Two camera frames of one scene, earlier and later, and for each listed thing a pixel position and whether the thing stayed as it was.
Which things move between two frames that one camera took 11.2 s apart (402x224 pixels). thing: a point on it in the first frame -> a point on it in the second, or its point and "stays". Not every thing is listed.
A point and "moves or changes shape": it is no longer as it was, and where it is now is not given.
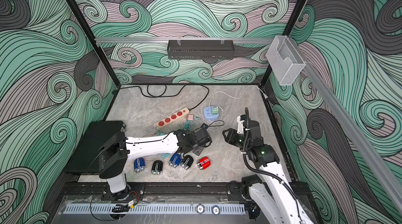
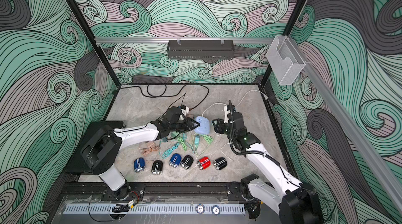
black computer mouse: [187, 161] stays
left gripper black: [198, 151] -> [188, 122]
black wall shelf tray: [201, 49] stays
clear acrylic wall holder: [286, 59] stays
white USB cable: [215, 121] moves or changes shape
